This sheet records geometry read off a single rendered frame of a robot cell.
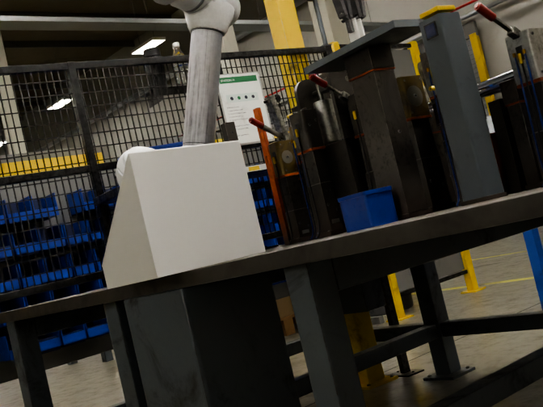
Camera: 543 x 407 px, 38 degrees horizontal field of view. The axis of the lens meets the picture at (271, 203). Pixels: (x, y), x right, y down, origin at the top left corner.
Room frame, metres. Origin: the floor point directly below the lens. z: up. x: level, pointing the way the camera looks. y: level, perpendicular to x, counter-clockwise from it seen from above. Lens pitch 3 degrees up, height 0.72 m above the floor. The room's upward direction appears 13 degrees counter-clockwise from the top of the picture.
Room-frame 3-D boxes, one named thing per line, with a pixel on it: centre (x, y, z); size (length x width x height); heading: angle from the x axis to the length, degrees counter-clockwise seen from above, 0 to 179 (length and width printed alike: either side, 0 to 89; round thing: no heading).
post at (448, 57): (1.82, -0.48, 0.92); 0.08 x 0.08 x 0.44; 35
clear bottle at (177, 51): (3.27, 0.24, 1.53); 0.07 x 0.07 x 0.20
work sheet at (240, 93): (3.30, 0.02, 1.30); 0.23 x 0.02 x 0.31; 125
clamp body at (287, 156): (2.69, -0.06, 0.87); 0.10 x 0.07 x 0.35; 125
